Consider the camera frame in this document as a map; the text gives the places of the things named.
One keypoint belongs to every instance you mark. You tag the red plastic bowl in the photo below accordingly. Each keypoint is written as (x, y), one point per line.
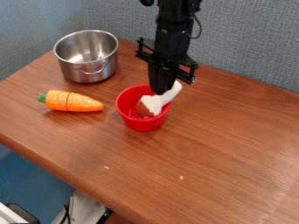
(125, 107)

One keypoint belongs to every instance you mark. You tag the white table leg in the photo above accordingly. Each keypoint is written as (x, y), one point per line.
(85, 210)

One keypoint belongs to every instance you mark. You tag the stainless steel pot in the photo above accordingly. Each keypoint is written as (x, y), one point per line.
(87, 54)

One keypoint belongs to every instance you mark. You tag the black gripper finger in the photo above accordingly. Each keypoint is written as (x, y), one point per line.
(161, 77)

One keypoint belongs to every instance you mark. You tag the orange toy carrot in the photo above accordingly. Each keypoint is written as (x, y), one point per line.
(69, 102)

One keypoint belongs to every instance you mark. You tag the black white object corner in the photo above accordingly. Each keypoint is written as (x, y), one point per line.
(12, 214)

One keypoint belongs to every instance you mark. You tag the brown white plush mushroom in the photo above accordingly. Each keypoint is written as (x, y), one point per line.
(149, 104)

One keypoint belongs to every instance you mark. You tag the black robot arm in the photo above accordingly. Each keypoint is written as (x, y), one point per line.
(176, 13)

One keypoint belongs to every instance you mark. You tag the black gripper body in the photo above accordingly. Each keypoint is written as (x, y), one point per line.
(167, 50)

